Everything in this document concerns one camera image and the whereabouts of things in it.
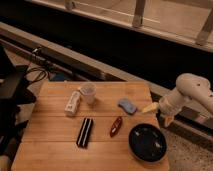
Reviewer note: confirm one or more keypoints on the white remote controller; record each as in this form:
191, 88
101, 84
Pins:
73, 103

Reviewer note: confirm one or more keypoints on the clear plastic cup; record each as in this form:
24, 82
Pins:
88, 91

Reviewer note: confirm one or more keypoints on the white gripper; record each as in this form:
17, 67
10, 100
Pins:
170, 105

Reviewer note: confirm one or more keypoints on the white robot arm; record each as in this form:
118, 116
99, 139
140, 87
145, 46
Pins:
188, 87

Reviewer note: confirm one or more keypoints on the dark ceramic bowl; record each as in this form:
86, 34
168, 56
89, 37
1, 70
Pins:
147, 143

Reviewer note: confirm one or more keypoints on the blue sponge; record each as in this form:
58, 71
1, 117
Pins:
127, 106

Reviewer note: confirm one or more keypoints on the black white striped box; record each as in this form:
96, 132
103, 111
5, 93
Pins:
84, 133

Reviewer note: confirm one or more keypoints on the black chair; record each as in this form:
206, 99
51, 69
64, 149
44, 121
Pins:
13, 93

